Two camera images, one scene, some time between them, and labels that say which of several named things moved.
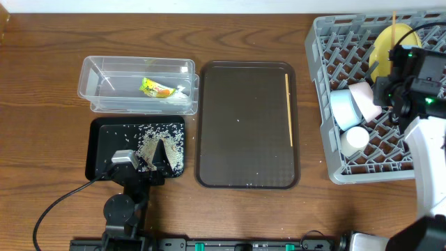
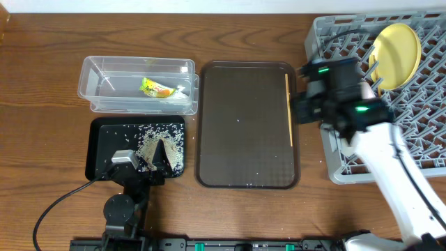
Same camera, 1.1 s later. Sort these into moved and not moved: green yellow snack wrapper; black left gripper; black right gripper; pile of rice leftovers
Moved: black right gripper
Not moved: pile of rice leftovers; green yellow snack wrapper; black left gripper
